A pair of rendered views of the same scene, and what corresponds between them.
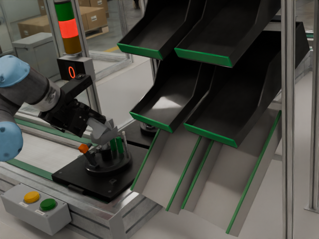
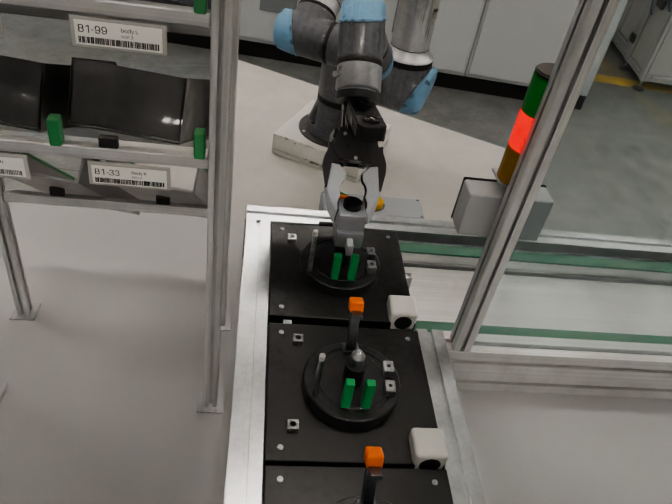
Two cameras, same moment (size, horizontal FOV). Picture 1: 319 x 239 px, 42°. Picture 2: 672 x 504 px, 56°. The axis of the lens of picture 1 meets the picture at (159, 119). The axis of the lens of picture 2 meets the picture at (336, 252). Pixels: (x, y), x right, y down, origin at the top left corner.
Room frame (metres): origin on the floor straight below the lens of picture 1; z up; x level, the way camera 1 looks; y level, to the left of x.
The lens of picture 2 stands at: (1.57, -0.49, 1.70)
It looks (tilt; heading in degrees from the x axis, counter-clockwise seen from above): 40 degrees down; 128
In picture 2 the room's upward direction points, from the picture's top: 11 degrees clockwise
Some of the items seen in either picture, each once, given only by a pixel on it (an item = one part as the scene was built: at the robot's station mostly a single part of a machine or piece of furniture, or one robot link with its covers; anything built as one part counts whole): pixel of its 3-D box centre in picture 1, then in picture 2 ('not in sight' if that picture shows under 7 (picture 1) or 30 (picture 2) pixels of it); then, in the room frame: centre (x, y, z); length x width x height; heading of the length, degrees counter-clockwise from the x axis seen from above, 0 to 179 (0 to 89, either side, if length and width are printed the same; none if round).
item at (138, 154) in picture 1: (109, 167); (338, 273); (1.06, 0.17, 0.96); 0.24 x 0.24 x 0.02; 49
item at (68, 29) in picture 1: (68, 27); (533, 130); (1.27, 0.23, 1.33); 0.05 x 0.05 x 0.05
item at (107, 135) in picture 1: (105, 126); (350, 222); (1.07, 0.16, 1.09); 0.08 x 0.04 x 0.07; 139
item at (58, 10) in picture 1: (64, 11); (547, 94); (1.27, 0.23, 1.38); 0.05 x 0.05 x 0.05
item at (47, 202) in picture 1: (48, 205); not in sight; (0.91, 0.32, 0.96); 0.04 x 0.04 x 0.02
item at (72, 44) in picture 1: (71, 43); (520, 163); (1.27, 0.23, 1.28); 0.05 x 0.05 x 0.05
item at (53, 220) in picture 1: (35, 207); (370, 215); (0.95, 0.37, 0.93); 0.21 x 0.07 x 0.06; 49
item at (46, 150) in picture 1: (54, 155); (495, 312); (1.27, 0.38, 0.91); 0.84 x 0.28 x 0.10; 49
